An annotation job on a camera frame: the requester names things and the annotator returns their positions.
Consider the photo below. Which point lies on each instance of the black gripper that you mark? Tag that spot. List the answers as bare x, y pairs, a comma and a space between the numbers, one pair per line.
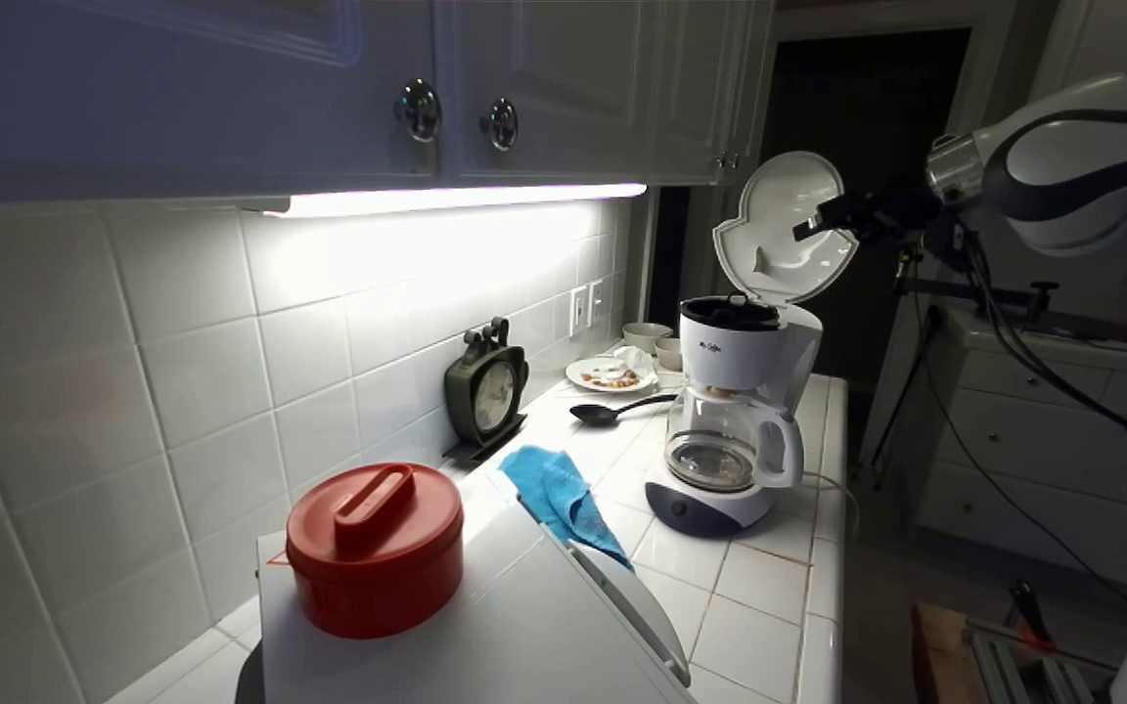
883, 218

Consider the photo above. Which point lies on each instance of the black coffee strainer basket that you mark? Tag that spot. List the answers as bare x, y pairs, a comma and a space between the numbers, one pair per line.
726, 316

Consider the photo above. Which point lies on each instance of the white coffee maker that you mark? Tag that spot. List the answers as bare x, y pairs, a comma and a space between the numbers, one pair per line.
732, 358

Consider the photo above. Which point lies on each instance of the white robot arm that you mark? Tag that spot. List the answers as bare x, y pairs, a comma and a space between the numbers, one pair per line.
1072, 160

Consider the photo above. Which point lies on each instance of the black tripod stand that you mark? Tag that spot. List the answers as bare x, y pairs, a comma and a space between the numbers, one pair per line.
981, 294

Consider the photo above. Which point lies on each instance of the small white bowl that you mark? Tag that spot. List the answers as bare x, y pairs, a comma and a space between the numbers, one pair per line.
648, 335

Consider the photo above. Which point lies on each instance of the white plate with food scraps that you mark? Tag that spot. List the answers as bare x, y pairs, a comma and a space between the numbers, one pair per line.
609, 378

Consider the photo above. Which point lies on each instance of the white cabinet door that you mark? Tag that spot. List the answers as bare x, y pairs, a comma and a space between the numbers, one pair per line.
172, 91
578, 82

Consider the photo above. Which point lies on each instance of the black spoon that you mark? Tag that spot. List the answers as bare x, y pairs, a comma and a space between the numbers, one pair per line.
597, 415

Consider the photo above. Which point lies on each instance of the metal cabinet knob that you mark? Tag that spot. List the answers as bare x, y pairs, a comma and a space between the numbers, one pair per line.
502, 125
420, 112

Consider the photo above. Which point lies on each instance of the under-cabinet light strip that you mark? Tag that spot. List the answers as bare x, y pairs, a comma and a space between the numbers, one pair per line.
458, 203

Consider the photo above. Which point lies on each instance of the white drawer cabinet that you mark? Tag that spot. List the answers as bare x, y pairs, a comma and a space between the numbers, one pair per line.
1058, 524

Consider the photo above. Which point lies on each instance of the blue cloth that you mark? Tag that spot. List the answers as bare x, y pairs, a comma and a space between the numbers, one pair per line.
563, 496

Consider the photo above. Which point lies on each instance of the dark analog clock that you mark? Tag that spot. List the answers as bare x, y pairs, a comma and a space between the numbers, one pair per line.
486, 393

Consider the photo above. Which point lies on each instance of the wooden board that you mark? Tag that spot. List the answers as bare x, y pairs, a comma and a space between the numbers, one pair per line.
944, 660

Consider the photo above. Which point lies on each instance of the white toaster oven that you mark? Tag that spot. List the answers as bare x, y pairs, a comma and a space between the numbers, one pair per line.
524, 640

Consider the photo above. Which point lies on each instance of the red round lidded container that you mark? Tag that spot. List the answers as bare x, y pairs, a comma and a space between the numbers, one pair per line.
374, 548

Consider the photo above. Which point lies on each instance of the white wall outlet plate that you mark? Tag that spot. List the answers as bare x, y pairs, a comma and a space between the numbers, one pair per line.
584, 307

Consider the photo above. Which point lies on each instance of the white wall cabinet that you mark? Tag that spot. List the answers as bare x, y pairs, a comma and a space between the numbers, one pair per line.
1113, 42

